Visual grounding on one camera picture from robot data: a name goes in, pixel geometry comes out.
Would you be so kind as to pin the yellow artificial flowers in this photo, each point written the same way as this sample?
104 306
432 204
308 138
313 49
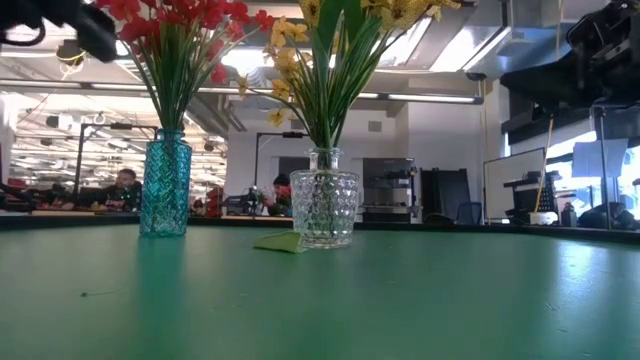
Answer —
150 300

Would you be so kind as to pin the black table frame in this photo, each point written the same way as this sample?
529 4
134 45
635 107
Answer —
75 220

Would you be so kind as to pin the person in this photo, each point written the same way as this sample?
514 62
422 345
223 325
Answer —
122 192
280 197

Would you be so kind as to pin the dark bottle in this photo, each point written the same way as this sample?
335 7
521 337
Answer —
569 215

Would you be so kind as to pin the whiteboard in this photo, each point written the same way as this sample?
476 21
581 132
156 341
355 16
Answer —
510 185

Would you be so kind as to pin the white paper sheet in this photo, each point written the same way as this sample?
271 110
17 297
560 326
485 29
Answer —
600 157

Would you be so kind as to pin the loose green artificial leaf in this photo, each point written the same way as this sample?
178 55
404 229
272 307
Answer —
282 242

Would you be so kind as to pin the long ceiling light strip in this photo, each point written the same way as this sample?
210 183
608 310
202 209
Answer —
440 98
50 83

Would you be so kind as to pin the black bag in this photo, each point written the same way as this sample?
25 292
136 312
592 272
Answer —
605 217

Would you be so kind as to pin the black ceiling device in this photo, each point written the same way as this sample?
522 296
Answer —
70 56

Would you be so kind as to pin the blue chair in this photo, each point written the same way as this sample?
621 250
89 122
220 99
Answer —
470 211

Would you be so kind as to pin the clear textured glass vase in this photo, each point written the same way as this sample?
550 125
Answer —
325 210

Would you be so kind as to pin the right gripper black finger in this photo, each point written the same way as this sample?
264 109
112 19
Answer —
555 96
560 72

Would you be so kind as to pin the black tripod stand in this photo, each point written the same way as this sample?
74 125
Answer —
603 165

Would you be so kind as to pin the black panel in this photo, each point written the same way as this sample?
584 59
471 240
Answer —
445 192

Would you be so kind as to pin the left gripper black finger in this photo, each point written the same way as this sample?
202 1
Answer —
100 35

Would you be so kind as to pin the black coffee machine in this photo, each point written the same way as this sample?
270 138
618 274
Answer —
387 190

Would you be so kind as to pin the black shelf unit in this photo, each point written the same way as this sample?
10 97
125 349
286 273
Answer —
530 192

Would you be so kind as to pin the blue textured glass vase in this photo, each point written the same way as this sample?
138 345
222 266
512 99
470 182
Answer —
165 190

